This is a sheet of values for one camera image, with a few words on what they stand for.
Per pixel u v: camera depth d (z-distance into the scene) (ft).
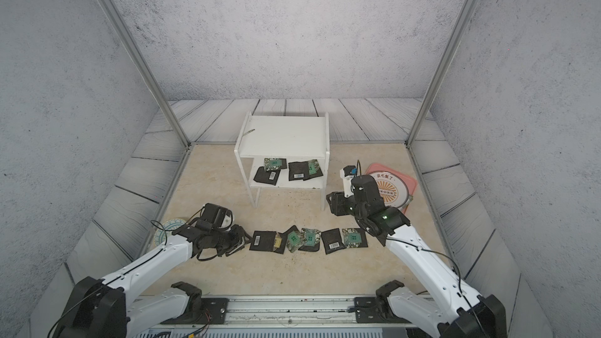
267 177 2.86
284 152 2.38
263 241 2.87
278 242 2.87
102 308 1.32
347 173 2.25
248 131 2.59
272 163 3.00
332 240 2.87
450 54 2.89
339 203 2.20
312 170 2.93
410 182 3.43
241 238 2.48
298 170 2.93
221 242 2.33
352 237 2.92
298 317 2.38
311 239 2.91
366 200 1.86
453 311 1.27
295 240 2.90
